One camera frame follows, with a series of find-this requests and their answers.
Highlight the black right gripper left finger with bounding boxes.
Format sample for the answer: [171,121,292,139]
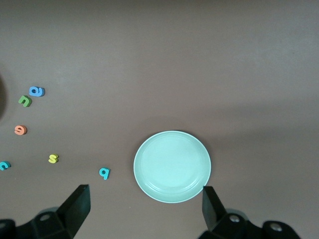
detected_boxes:
[0,184,91,239]

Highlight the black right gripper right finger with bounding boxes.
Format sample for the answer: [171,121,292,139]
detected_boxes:
[198,185,304,239]

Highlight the teal foam letter b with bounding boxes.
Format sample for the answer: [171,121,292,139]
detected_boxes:
[99,167,111,181]

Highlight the light green plate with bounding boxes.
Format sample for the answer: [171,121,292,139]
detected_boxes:
[133,130,212,204]

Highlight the orange foam letter e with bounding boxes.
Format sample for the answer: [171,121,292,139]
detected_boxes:
[14,124,28,136]

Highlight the green foam letter u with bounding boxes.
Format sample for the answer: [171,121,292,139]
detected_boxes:
[18,95,32,108]

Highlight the blue foam letter a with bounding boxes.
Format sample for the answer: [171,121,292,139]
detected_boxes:
[28,86,46,98]

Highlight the brown table cover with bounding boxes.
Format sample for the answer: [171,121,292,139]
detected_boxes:
[0,0,319,239]

